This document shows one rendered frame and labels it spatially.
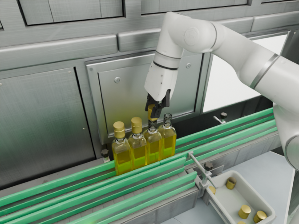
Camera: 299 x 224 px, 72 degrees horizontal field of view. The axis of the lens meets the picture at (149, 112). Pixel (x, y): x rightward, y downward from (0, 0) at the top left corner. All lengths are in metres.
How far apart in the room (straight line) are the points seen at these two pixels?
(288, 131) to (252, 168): 0.61
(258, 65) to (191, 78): 0.42
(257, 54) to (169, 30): 0.21
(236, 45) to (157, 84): 0.23
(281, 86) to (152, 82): 0.33
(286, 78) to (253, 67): 0.06
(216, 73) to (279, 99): 0.48
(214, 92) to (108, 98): 0.48
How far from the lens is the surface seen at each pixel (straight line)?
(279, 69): 0.48
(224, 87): 1.01
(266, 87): 0.48
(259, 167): 1.18
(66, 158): 0.92
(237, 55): 0.57
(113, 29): 0.68
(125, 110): 0.78
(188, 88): 0.88
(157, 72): 0.59
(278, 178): 1.18
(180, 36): 0.53
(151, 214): 0.80
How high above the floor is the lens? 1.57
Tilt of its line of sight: 37 degrees down
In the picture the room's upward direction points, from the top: straight up
